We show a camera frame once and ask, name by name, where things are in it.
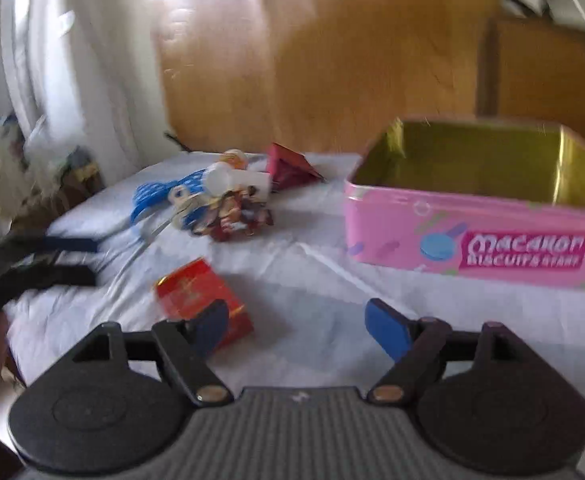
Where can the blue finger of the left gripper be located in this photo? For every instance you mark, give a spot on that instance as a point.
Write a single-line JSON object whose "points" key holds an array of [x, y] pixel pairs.
{"points": [[45, 276], [67, 244]]}

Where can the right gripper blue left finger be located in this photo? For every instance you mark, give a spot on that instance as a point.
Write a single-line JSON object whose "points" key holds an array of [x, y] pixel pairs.
{"points": [[183, 349]]}

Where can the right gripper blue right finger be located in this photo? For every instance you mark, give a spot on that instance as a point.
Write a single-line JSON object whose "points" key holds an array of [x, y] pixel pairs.
{"points": [[415, 347]]}

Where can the red small carton box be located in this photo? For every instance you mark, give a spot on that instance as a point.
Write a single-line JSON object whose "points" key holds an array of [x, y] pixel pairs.
{"points": [[187, 291]]}

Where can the blue polka dot headband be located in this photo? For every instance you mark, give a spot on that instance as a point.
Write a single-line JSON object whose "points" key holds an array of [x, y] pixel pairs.
{"points": [[186, 196]]}

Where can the white pill bottle orange label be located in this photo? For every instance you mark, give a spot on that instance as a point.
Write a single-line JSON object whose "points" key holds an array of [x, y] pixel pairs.
{"points": [[231, 172]]}

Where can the dark red pyramid box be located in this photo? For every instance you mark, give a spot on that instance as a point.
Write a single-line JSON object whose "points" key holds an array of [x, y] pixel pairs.
{"points": [[289, 169]]}

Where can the white bed sheet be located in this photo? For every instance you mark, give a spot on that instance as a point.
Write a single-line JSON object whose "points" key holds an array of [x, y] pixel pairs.
{"points": [[304, 293]]}

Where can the pink macaron biscuit tin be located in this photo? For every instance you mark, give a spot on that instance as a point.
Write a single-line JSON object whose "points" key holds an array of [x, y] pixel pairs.
{"points": [[488, 200]]}

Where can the brown woven chair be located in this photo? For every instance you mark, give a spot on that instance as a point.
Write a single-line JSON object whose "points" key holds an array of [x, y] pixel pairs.
{"points": [[531, 69]]}

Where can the wooden headboard panel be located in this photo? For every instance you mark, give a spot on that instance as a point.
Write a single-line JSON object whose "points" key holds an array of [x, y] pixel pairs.
{"points": [[313, 75]]}

